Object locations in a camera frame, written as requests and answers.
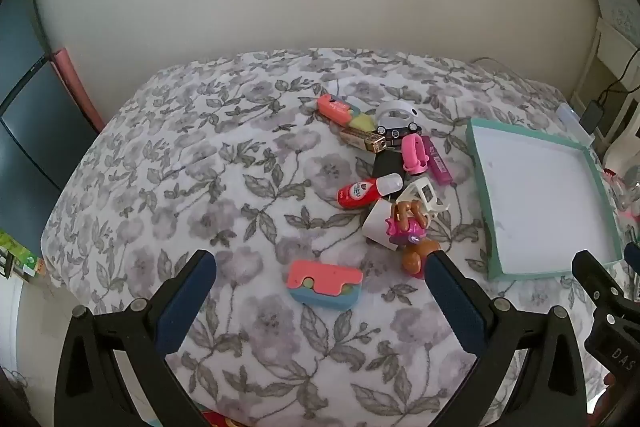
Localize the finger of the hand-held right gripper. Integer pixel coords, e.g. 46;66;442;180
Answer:
571;249;626;323
624;241;640;303

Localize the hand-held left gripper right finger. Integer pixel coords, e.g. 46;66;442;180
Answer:
425;249;588;427

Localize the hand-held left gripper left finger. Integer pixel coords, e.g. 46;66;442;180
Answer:
55;249;218;427

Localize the teal rimmed white tray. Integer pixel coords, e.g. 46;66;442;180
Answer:
465;117;623;282

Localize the pink and blue toy block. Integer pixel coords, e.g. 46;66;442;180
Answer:
286;259;364;310

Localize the magenta tube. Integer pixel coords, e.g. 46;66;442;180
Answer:
422;135;455;186

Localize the red bottle with white cap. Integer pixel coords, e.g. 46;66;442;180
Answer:
337;173;404;210

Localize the pink kids watch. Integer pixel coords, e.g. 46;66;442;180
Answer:
401;134;430;175

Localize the black toy car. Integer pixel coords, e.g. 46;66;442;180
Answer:
376;121;422;148

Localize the white wristband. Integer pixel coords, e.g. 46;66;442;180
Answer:
375;101;420;128

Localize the orange blue yellow toy knife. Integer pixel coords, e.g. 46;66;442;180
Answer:
316;93;377;132

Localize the white paper cup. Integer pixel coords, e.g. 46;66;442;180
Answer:
361;198;401;252

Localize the grey floral blanket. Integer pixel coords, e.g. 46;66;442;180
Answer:
42;47;626;427

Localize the white laundry basket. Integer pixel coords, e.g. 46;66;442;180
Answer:
602;92;640;172

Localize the black power adapter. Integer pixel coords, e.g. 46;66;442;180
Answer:
581;101;604;132

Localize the white power strip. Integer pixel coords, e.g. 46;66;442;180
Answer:
556;103;596;145

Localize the green box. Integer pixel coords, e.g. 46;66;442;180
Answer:
0;229;46;280

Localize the gold harmonica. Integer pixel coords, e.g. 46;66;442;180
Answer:
340;129;387;154

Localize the dark flat screen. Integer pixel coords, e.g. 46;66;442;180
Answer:
0;0;103;228

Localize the black cable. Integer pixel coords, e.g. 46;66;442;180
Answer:
597;49;640;108

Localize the black charger with cables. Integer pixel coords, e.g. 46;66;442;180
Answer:
570;0;640;148

